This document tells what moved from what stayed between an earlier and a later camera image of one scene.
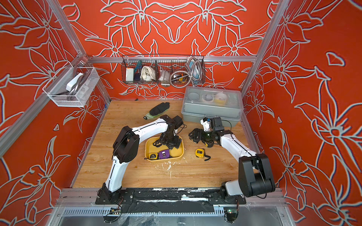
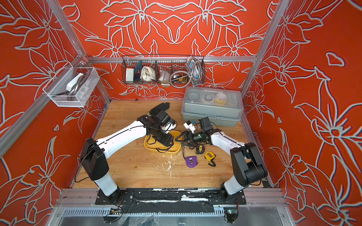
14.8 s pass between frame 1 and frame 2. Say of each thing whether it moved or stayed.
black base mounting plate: stayed
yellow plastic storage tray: moved
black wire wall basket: stayed
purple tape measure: moved
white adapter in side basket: stayed
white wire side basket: stayed
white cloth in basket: stayed
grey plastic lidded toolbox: stayed
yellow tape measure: moved
